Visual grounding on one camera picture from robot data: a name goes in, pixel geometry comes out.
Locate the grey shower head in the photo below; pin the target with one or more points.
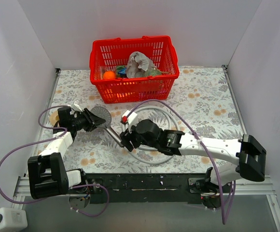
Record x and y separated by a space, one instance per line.
106 115

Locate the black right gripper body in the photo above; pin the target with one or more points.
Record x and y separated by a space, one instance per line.
128 140

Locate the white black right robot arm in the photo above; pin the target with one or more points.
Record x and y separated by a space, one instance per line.
245 158

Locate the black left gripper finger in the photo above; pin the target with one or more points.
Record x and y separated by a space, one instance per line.
92 119
94 126

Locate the red plastic basket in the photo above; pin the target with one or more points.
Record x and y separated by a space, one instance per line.
107 54

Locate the white box with knob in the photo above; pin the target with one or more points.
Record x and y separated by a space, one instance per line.
12 220

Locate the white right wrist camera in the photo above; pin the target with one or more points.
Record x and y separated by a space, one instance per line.
130 119

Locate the aluminium frame rail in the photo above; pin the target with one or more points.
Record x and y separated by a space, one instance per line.
243 187

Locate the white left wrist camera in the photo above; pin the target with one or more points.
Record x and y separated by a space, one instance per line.
76 107

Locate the colourful small toy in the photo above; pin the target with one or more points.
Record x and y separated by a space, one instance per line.
120 71

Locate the orange ball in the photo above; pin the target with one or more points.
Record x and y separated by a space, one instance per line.
109 75

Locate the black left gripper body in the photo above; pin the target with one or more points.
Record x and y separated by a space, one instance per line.
88 120

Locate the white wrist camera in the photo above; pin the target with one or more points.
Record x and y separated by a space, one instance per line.
130 119
76 107

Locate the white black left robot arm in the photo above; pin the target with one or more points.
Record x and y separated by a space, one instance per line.
47 174

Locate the green glass item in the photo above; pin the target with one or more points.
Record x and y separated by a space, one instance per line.
154 72

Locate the floral patterned mat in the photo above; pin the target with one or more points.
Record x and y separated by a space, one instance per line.
199 100

